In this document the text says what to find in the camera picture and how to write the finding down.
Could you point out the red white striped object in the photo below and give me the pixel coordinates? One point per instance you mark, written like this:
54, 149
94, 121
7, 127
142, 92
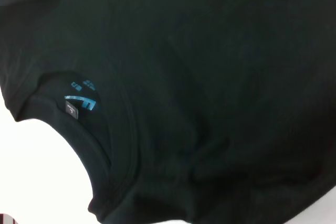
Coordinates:
5, 219

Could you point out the black T-shirt with FREE print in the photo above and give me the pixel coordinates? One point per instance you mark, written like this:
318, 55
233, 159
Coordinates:
197, 77

